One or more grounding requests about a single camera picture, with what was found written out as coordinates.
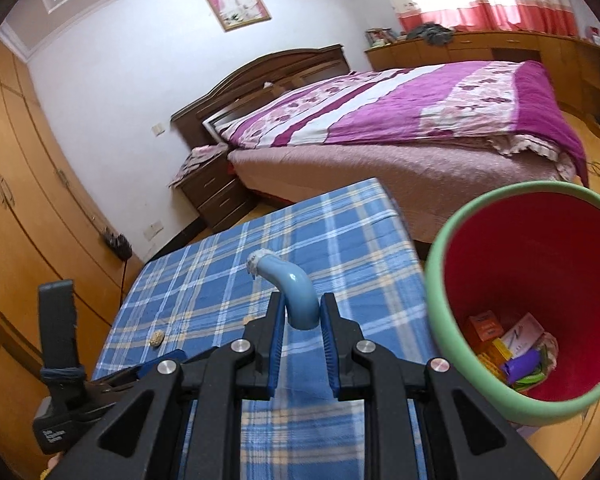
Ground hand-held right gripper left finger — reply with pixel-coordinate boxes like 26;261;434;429
62;290;287;480

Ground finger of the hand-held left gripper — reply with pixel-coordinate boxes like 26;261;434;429
92;349;188;401
38;281;87;387

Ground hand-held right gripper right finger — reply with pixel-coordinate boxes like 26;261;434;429
320;291;561;480

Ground light blue bent tube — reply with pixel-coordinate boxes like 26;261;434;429
247;249;321;332

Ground orange cardboard box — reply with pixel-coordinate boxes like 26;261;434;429
467;311;505;356

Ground white medicine box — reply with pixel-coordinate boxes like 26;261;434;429
500;312;546;356

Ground purple wrapper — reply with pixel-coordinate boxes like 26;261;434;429
500;349;541;383

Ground green wrapper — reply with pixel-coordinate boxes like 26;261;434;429
512;365;546;391

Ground red bin with green rim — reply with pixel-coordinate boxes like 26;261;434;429
425;180;600;427

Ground wooden wardrobe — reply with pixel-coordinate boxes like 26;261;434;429
0;35;146;480

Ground dark wooden nightstand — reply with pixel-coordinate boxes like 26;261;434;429
172;152;253;233

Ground bed with pink cover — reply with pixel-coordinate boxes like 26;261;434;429
227;132;581;261

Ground pink floral clothes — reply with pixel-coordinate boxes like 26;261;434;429
167;144;229;188

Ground floral pillow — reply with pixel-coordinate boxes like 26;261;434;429
201;87;301;148

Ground bed with purple quilt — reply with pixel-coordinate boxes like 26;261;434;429
227;60;590;186

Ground dark wooden headboard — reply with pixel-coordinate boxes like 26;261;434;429
170;44;351;148

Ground small photo frames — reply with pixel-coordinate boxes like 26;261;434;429
365;27;398;48

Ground grey clothes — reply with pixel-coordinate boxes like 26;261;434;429
405;22;456;46

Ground framed wedding photo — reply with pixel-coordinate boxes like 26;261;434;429
200;0;272;32

